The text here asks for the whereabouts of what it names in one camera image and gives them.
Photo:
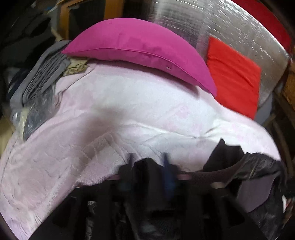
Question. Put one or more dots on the silver foil insulation panel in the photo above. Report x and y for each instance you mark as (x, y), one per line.
(196, 21)

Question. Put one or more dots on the wooden cabinet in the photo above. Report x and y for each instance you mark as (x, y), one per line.
(76, 16)

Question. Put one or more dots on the grey folded garment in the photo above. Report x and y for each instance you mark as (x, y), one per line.
(27, 85)

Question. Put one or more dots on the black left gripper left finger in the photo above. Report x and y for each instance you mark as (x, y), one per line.
(126, 175)

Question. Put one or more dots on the red pillow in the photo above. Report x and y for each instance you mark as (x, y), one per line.
(236, 77)

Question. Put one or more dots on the dark clothes pile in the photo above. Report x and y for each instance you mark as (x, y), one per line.
(25, 35)

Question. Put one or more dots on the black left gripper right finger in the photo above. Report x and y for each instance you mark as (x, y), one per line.
(169, 177)

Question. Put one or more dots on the pale pink bedspread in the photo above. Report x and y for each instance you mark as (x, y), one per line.
(104, 114)

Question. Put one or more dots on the clear plastic bag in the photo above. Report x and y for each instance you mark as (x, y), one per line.
(35, 113)

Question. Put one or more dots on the magenta pillow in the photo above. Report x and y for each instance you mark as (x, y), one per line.
(144, 43)

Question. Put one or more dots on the black jacket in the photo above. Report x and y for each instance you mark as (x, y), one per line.
(236, 195)

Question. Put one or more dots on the red blanket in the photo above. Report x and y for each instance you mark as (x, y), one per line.
(266, 17)

